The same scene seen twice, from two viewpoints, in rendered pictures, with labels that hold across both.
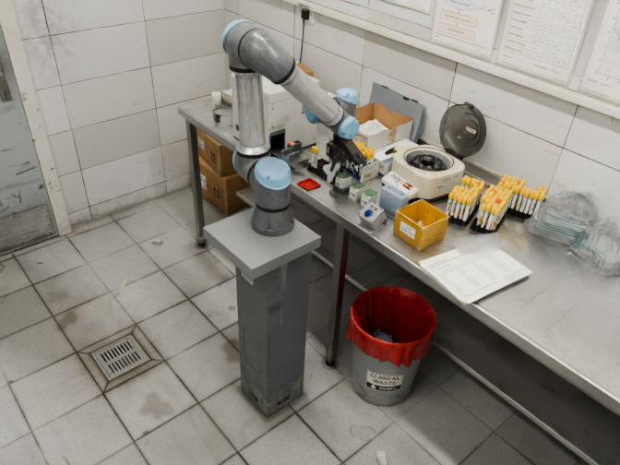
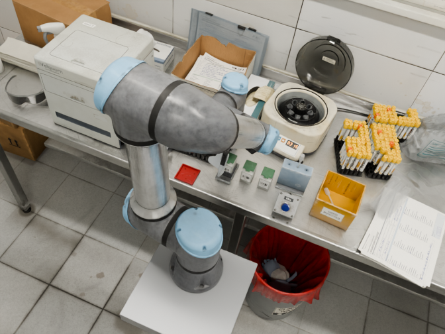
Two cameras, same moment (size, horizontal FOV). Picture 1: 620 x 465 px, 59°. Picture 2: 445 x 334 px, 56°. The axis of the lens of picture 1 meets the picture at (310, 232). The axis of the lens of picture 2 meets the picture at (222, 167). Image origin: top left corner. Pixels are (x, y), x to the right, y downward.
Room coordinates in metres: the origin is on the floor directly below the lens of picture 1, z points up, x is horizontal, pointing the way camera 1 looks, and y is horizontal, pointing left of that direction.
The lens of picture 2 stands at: (1.11, 0.38, 2.03)
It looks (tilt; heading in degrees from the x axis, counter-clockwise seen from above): 52 degrees down; 327
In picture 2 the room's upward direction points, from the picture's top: 9 degrees clockwise
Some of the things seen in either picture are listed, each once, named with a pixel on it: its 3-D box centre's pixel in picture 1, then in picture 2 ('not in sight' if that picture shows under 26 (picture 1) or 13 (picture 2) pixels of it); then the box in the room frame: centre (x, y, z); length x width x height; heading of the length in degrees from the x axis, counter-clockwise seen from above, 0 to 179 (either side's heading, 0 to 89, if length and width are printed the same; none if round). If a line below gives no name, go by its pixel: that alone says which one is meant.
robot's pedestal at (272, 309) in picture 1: (272, 322); not in sight; (1.55, 0.13, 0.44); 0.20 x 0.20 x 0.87; 42
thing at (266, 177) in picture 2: (368, 199); (265, 178); (1.75, -0.22, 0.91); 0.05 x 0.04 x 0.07; 132
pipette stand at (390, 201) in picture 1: (393, 202); (294, 175); (1.72, -0.30, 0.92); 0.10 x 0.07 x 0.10; 44
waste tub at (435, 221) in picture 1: (420, 224); (337, 200); (1.58, -0.39, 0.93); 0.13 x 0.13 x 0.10; 39
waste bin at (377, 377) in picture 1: (386, 347); (278, 274); (1.64, -0.36, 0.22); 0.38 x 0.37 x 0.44; 42
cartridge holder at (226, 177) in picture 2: (342, 188); (227, 169); (1.85, -0.12, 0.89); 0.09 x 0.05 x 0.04; 131
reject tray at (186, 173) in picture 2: (308, 184); (187, 173); (1.89, 0.01, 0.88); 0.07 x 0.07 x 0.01; 42
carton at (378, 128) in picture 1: (369, 133); (213, 77); (2.24, -0.24, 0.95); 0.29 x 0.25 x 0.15; 132
